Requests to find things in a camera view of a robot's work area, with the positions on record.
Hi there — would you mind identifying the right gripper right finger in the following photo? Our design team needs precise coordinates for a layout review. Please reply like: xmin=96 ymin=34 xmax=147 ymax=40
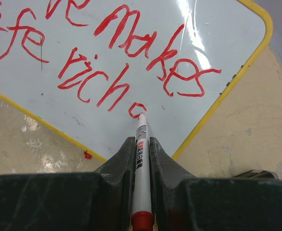
xmin=149 ymin=137 xmax=282 ymax=231

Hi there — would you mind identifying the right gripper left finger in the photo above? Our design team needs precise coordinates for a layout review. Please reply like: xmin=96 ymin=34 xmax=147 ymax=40
xmin=0 ymin=137 xmax=135 ymax=231

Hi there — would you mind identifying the red whiteboard marker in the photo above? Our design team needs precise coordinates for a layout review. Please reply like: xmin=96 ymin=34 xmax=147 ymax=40
xmin=131 ymin=113 xmax=155 ymax=231

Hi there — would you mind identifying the red marker cap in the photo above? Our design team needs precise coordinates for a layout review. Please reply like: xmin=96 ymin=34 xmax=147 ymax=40
xmin=84 ymin=151 xmax=92 ymax=159

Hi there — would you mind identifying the yellow framed whiteboard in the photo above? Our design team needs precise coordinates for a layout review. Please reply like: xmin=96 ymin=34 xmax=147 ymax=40
xmin=0 ymin=0 xmax=273 ymax=160

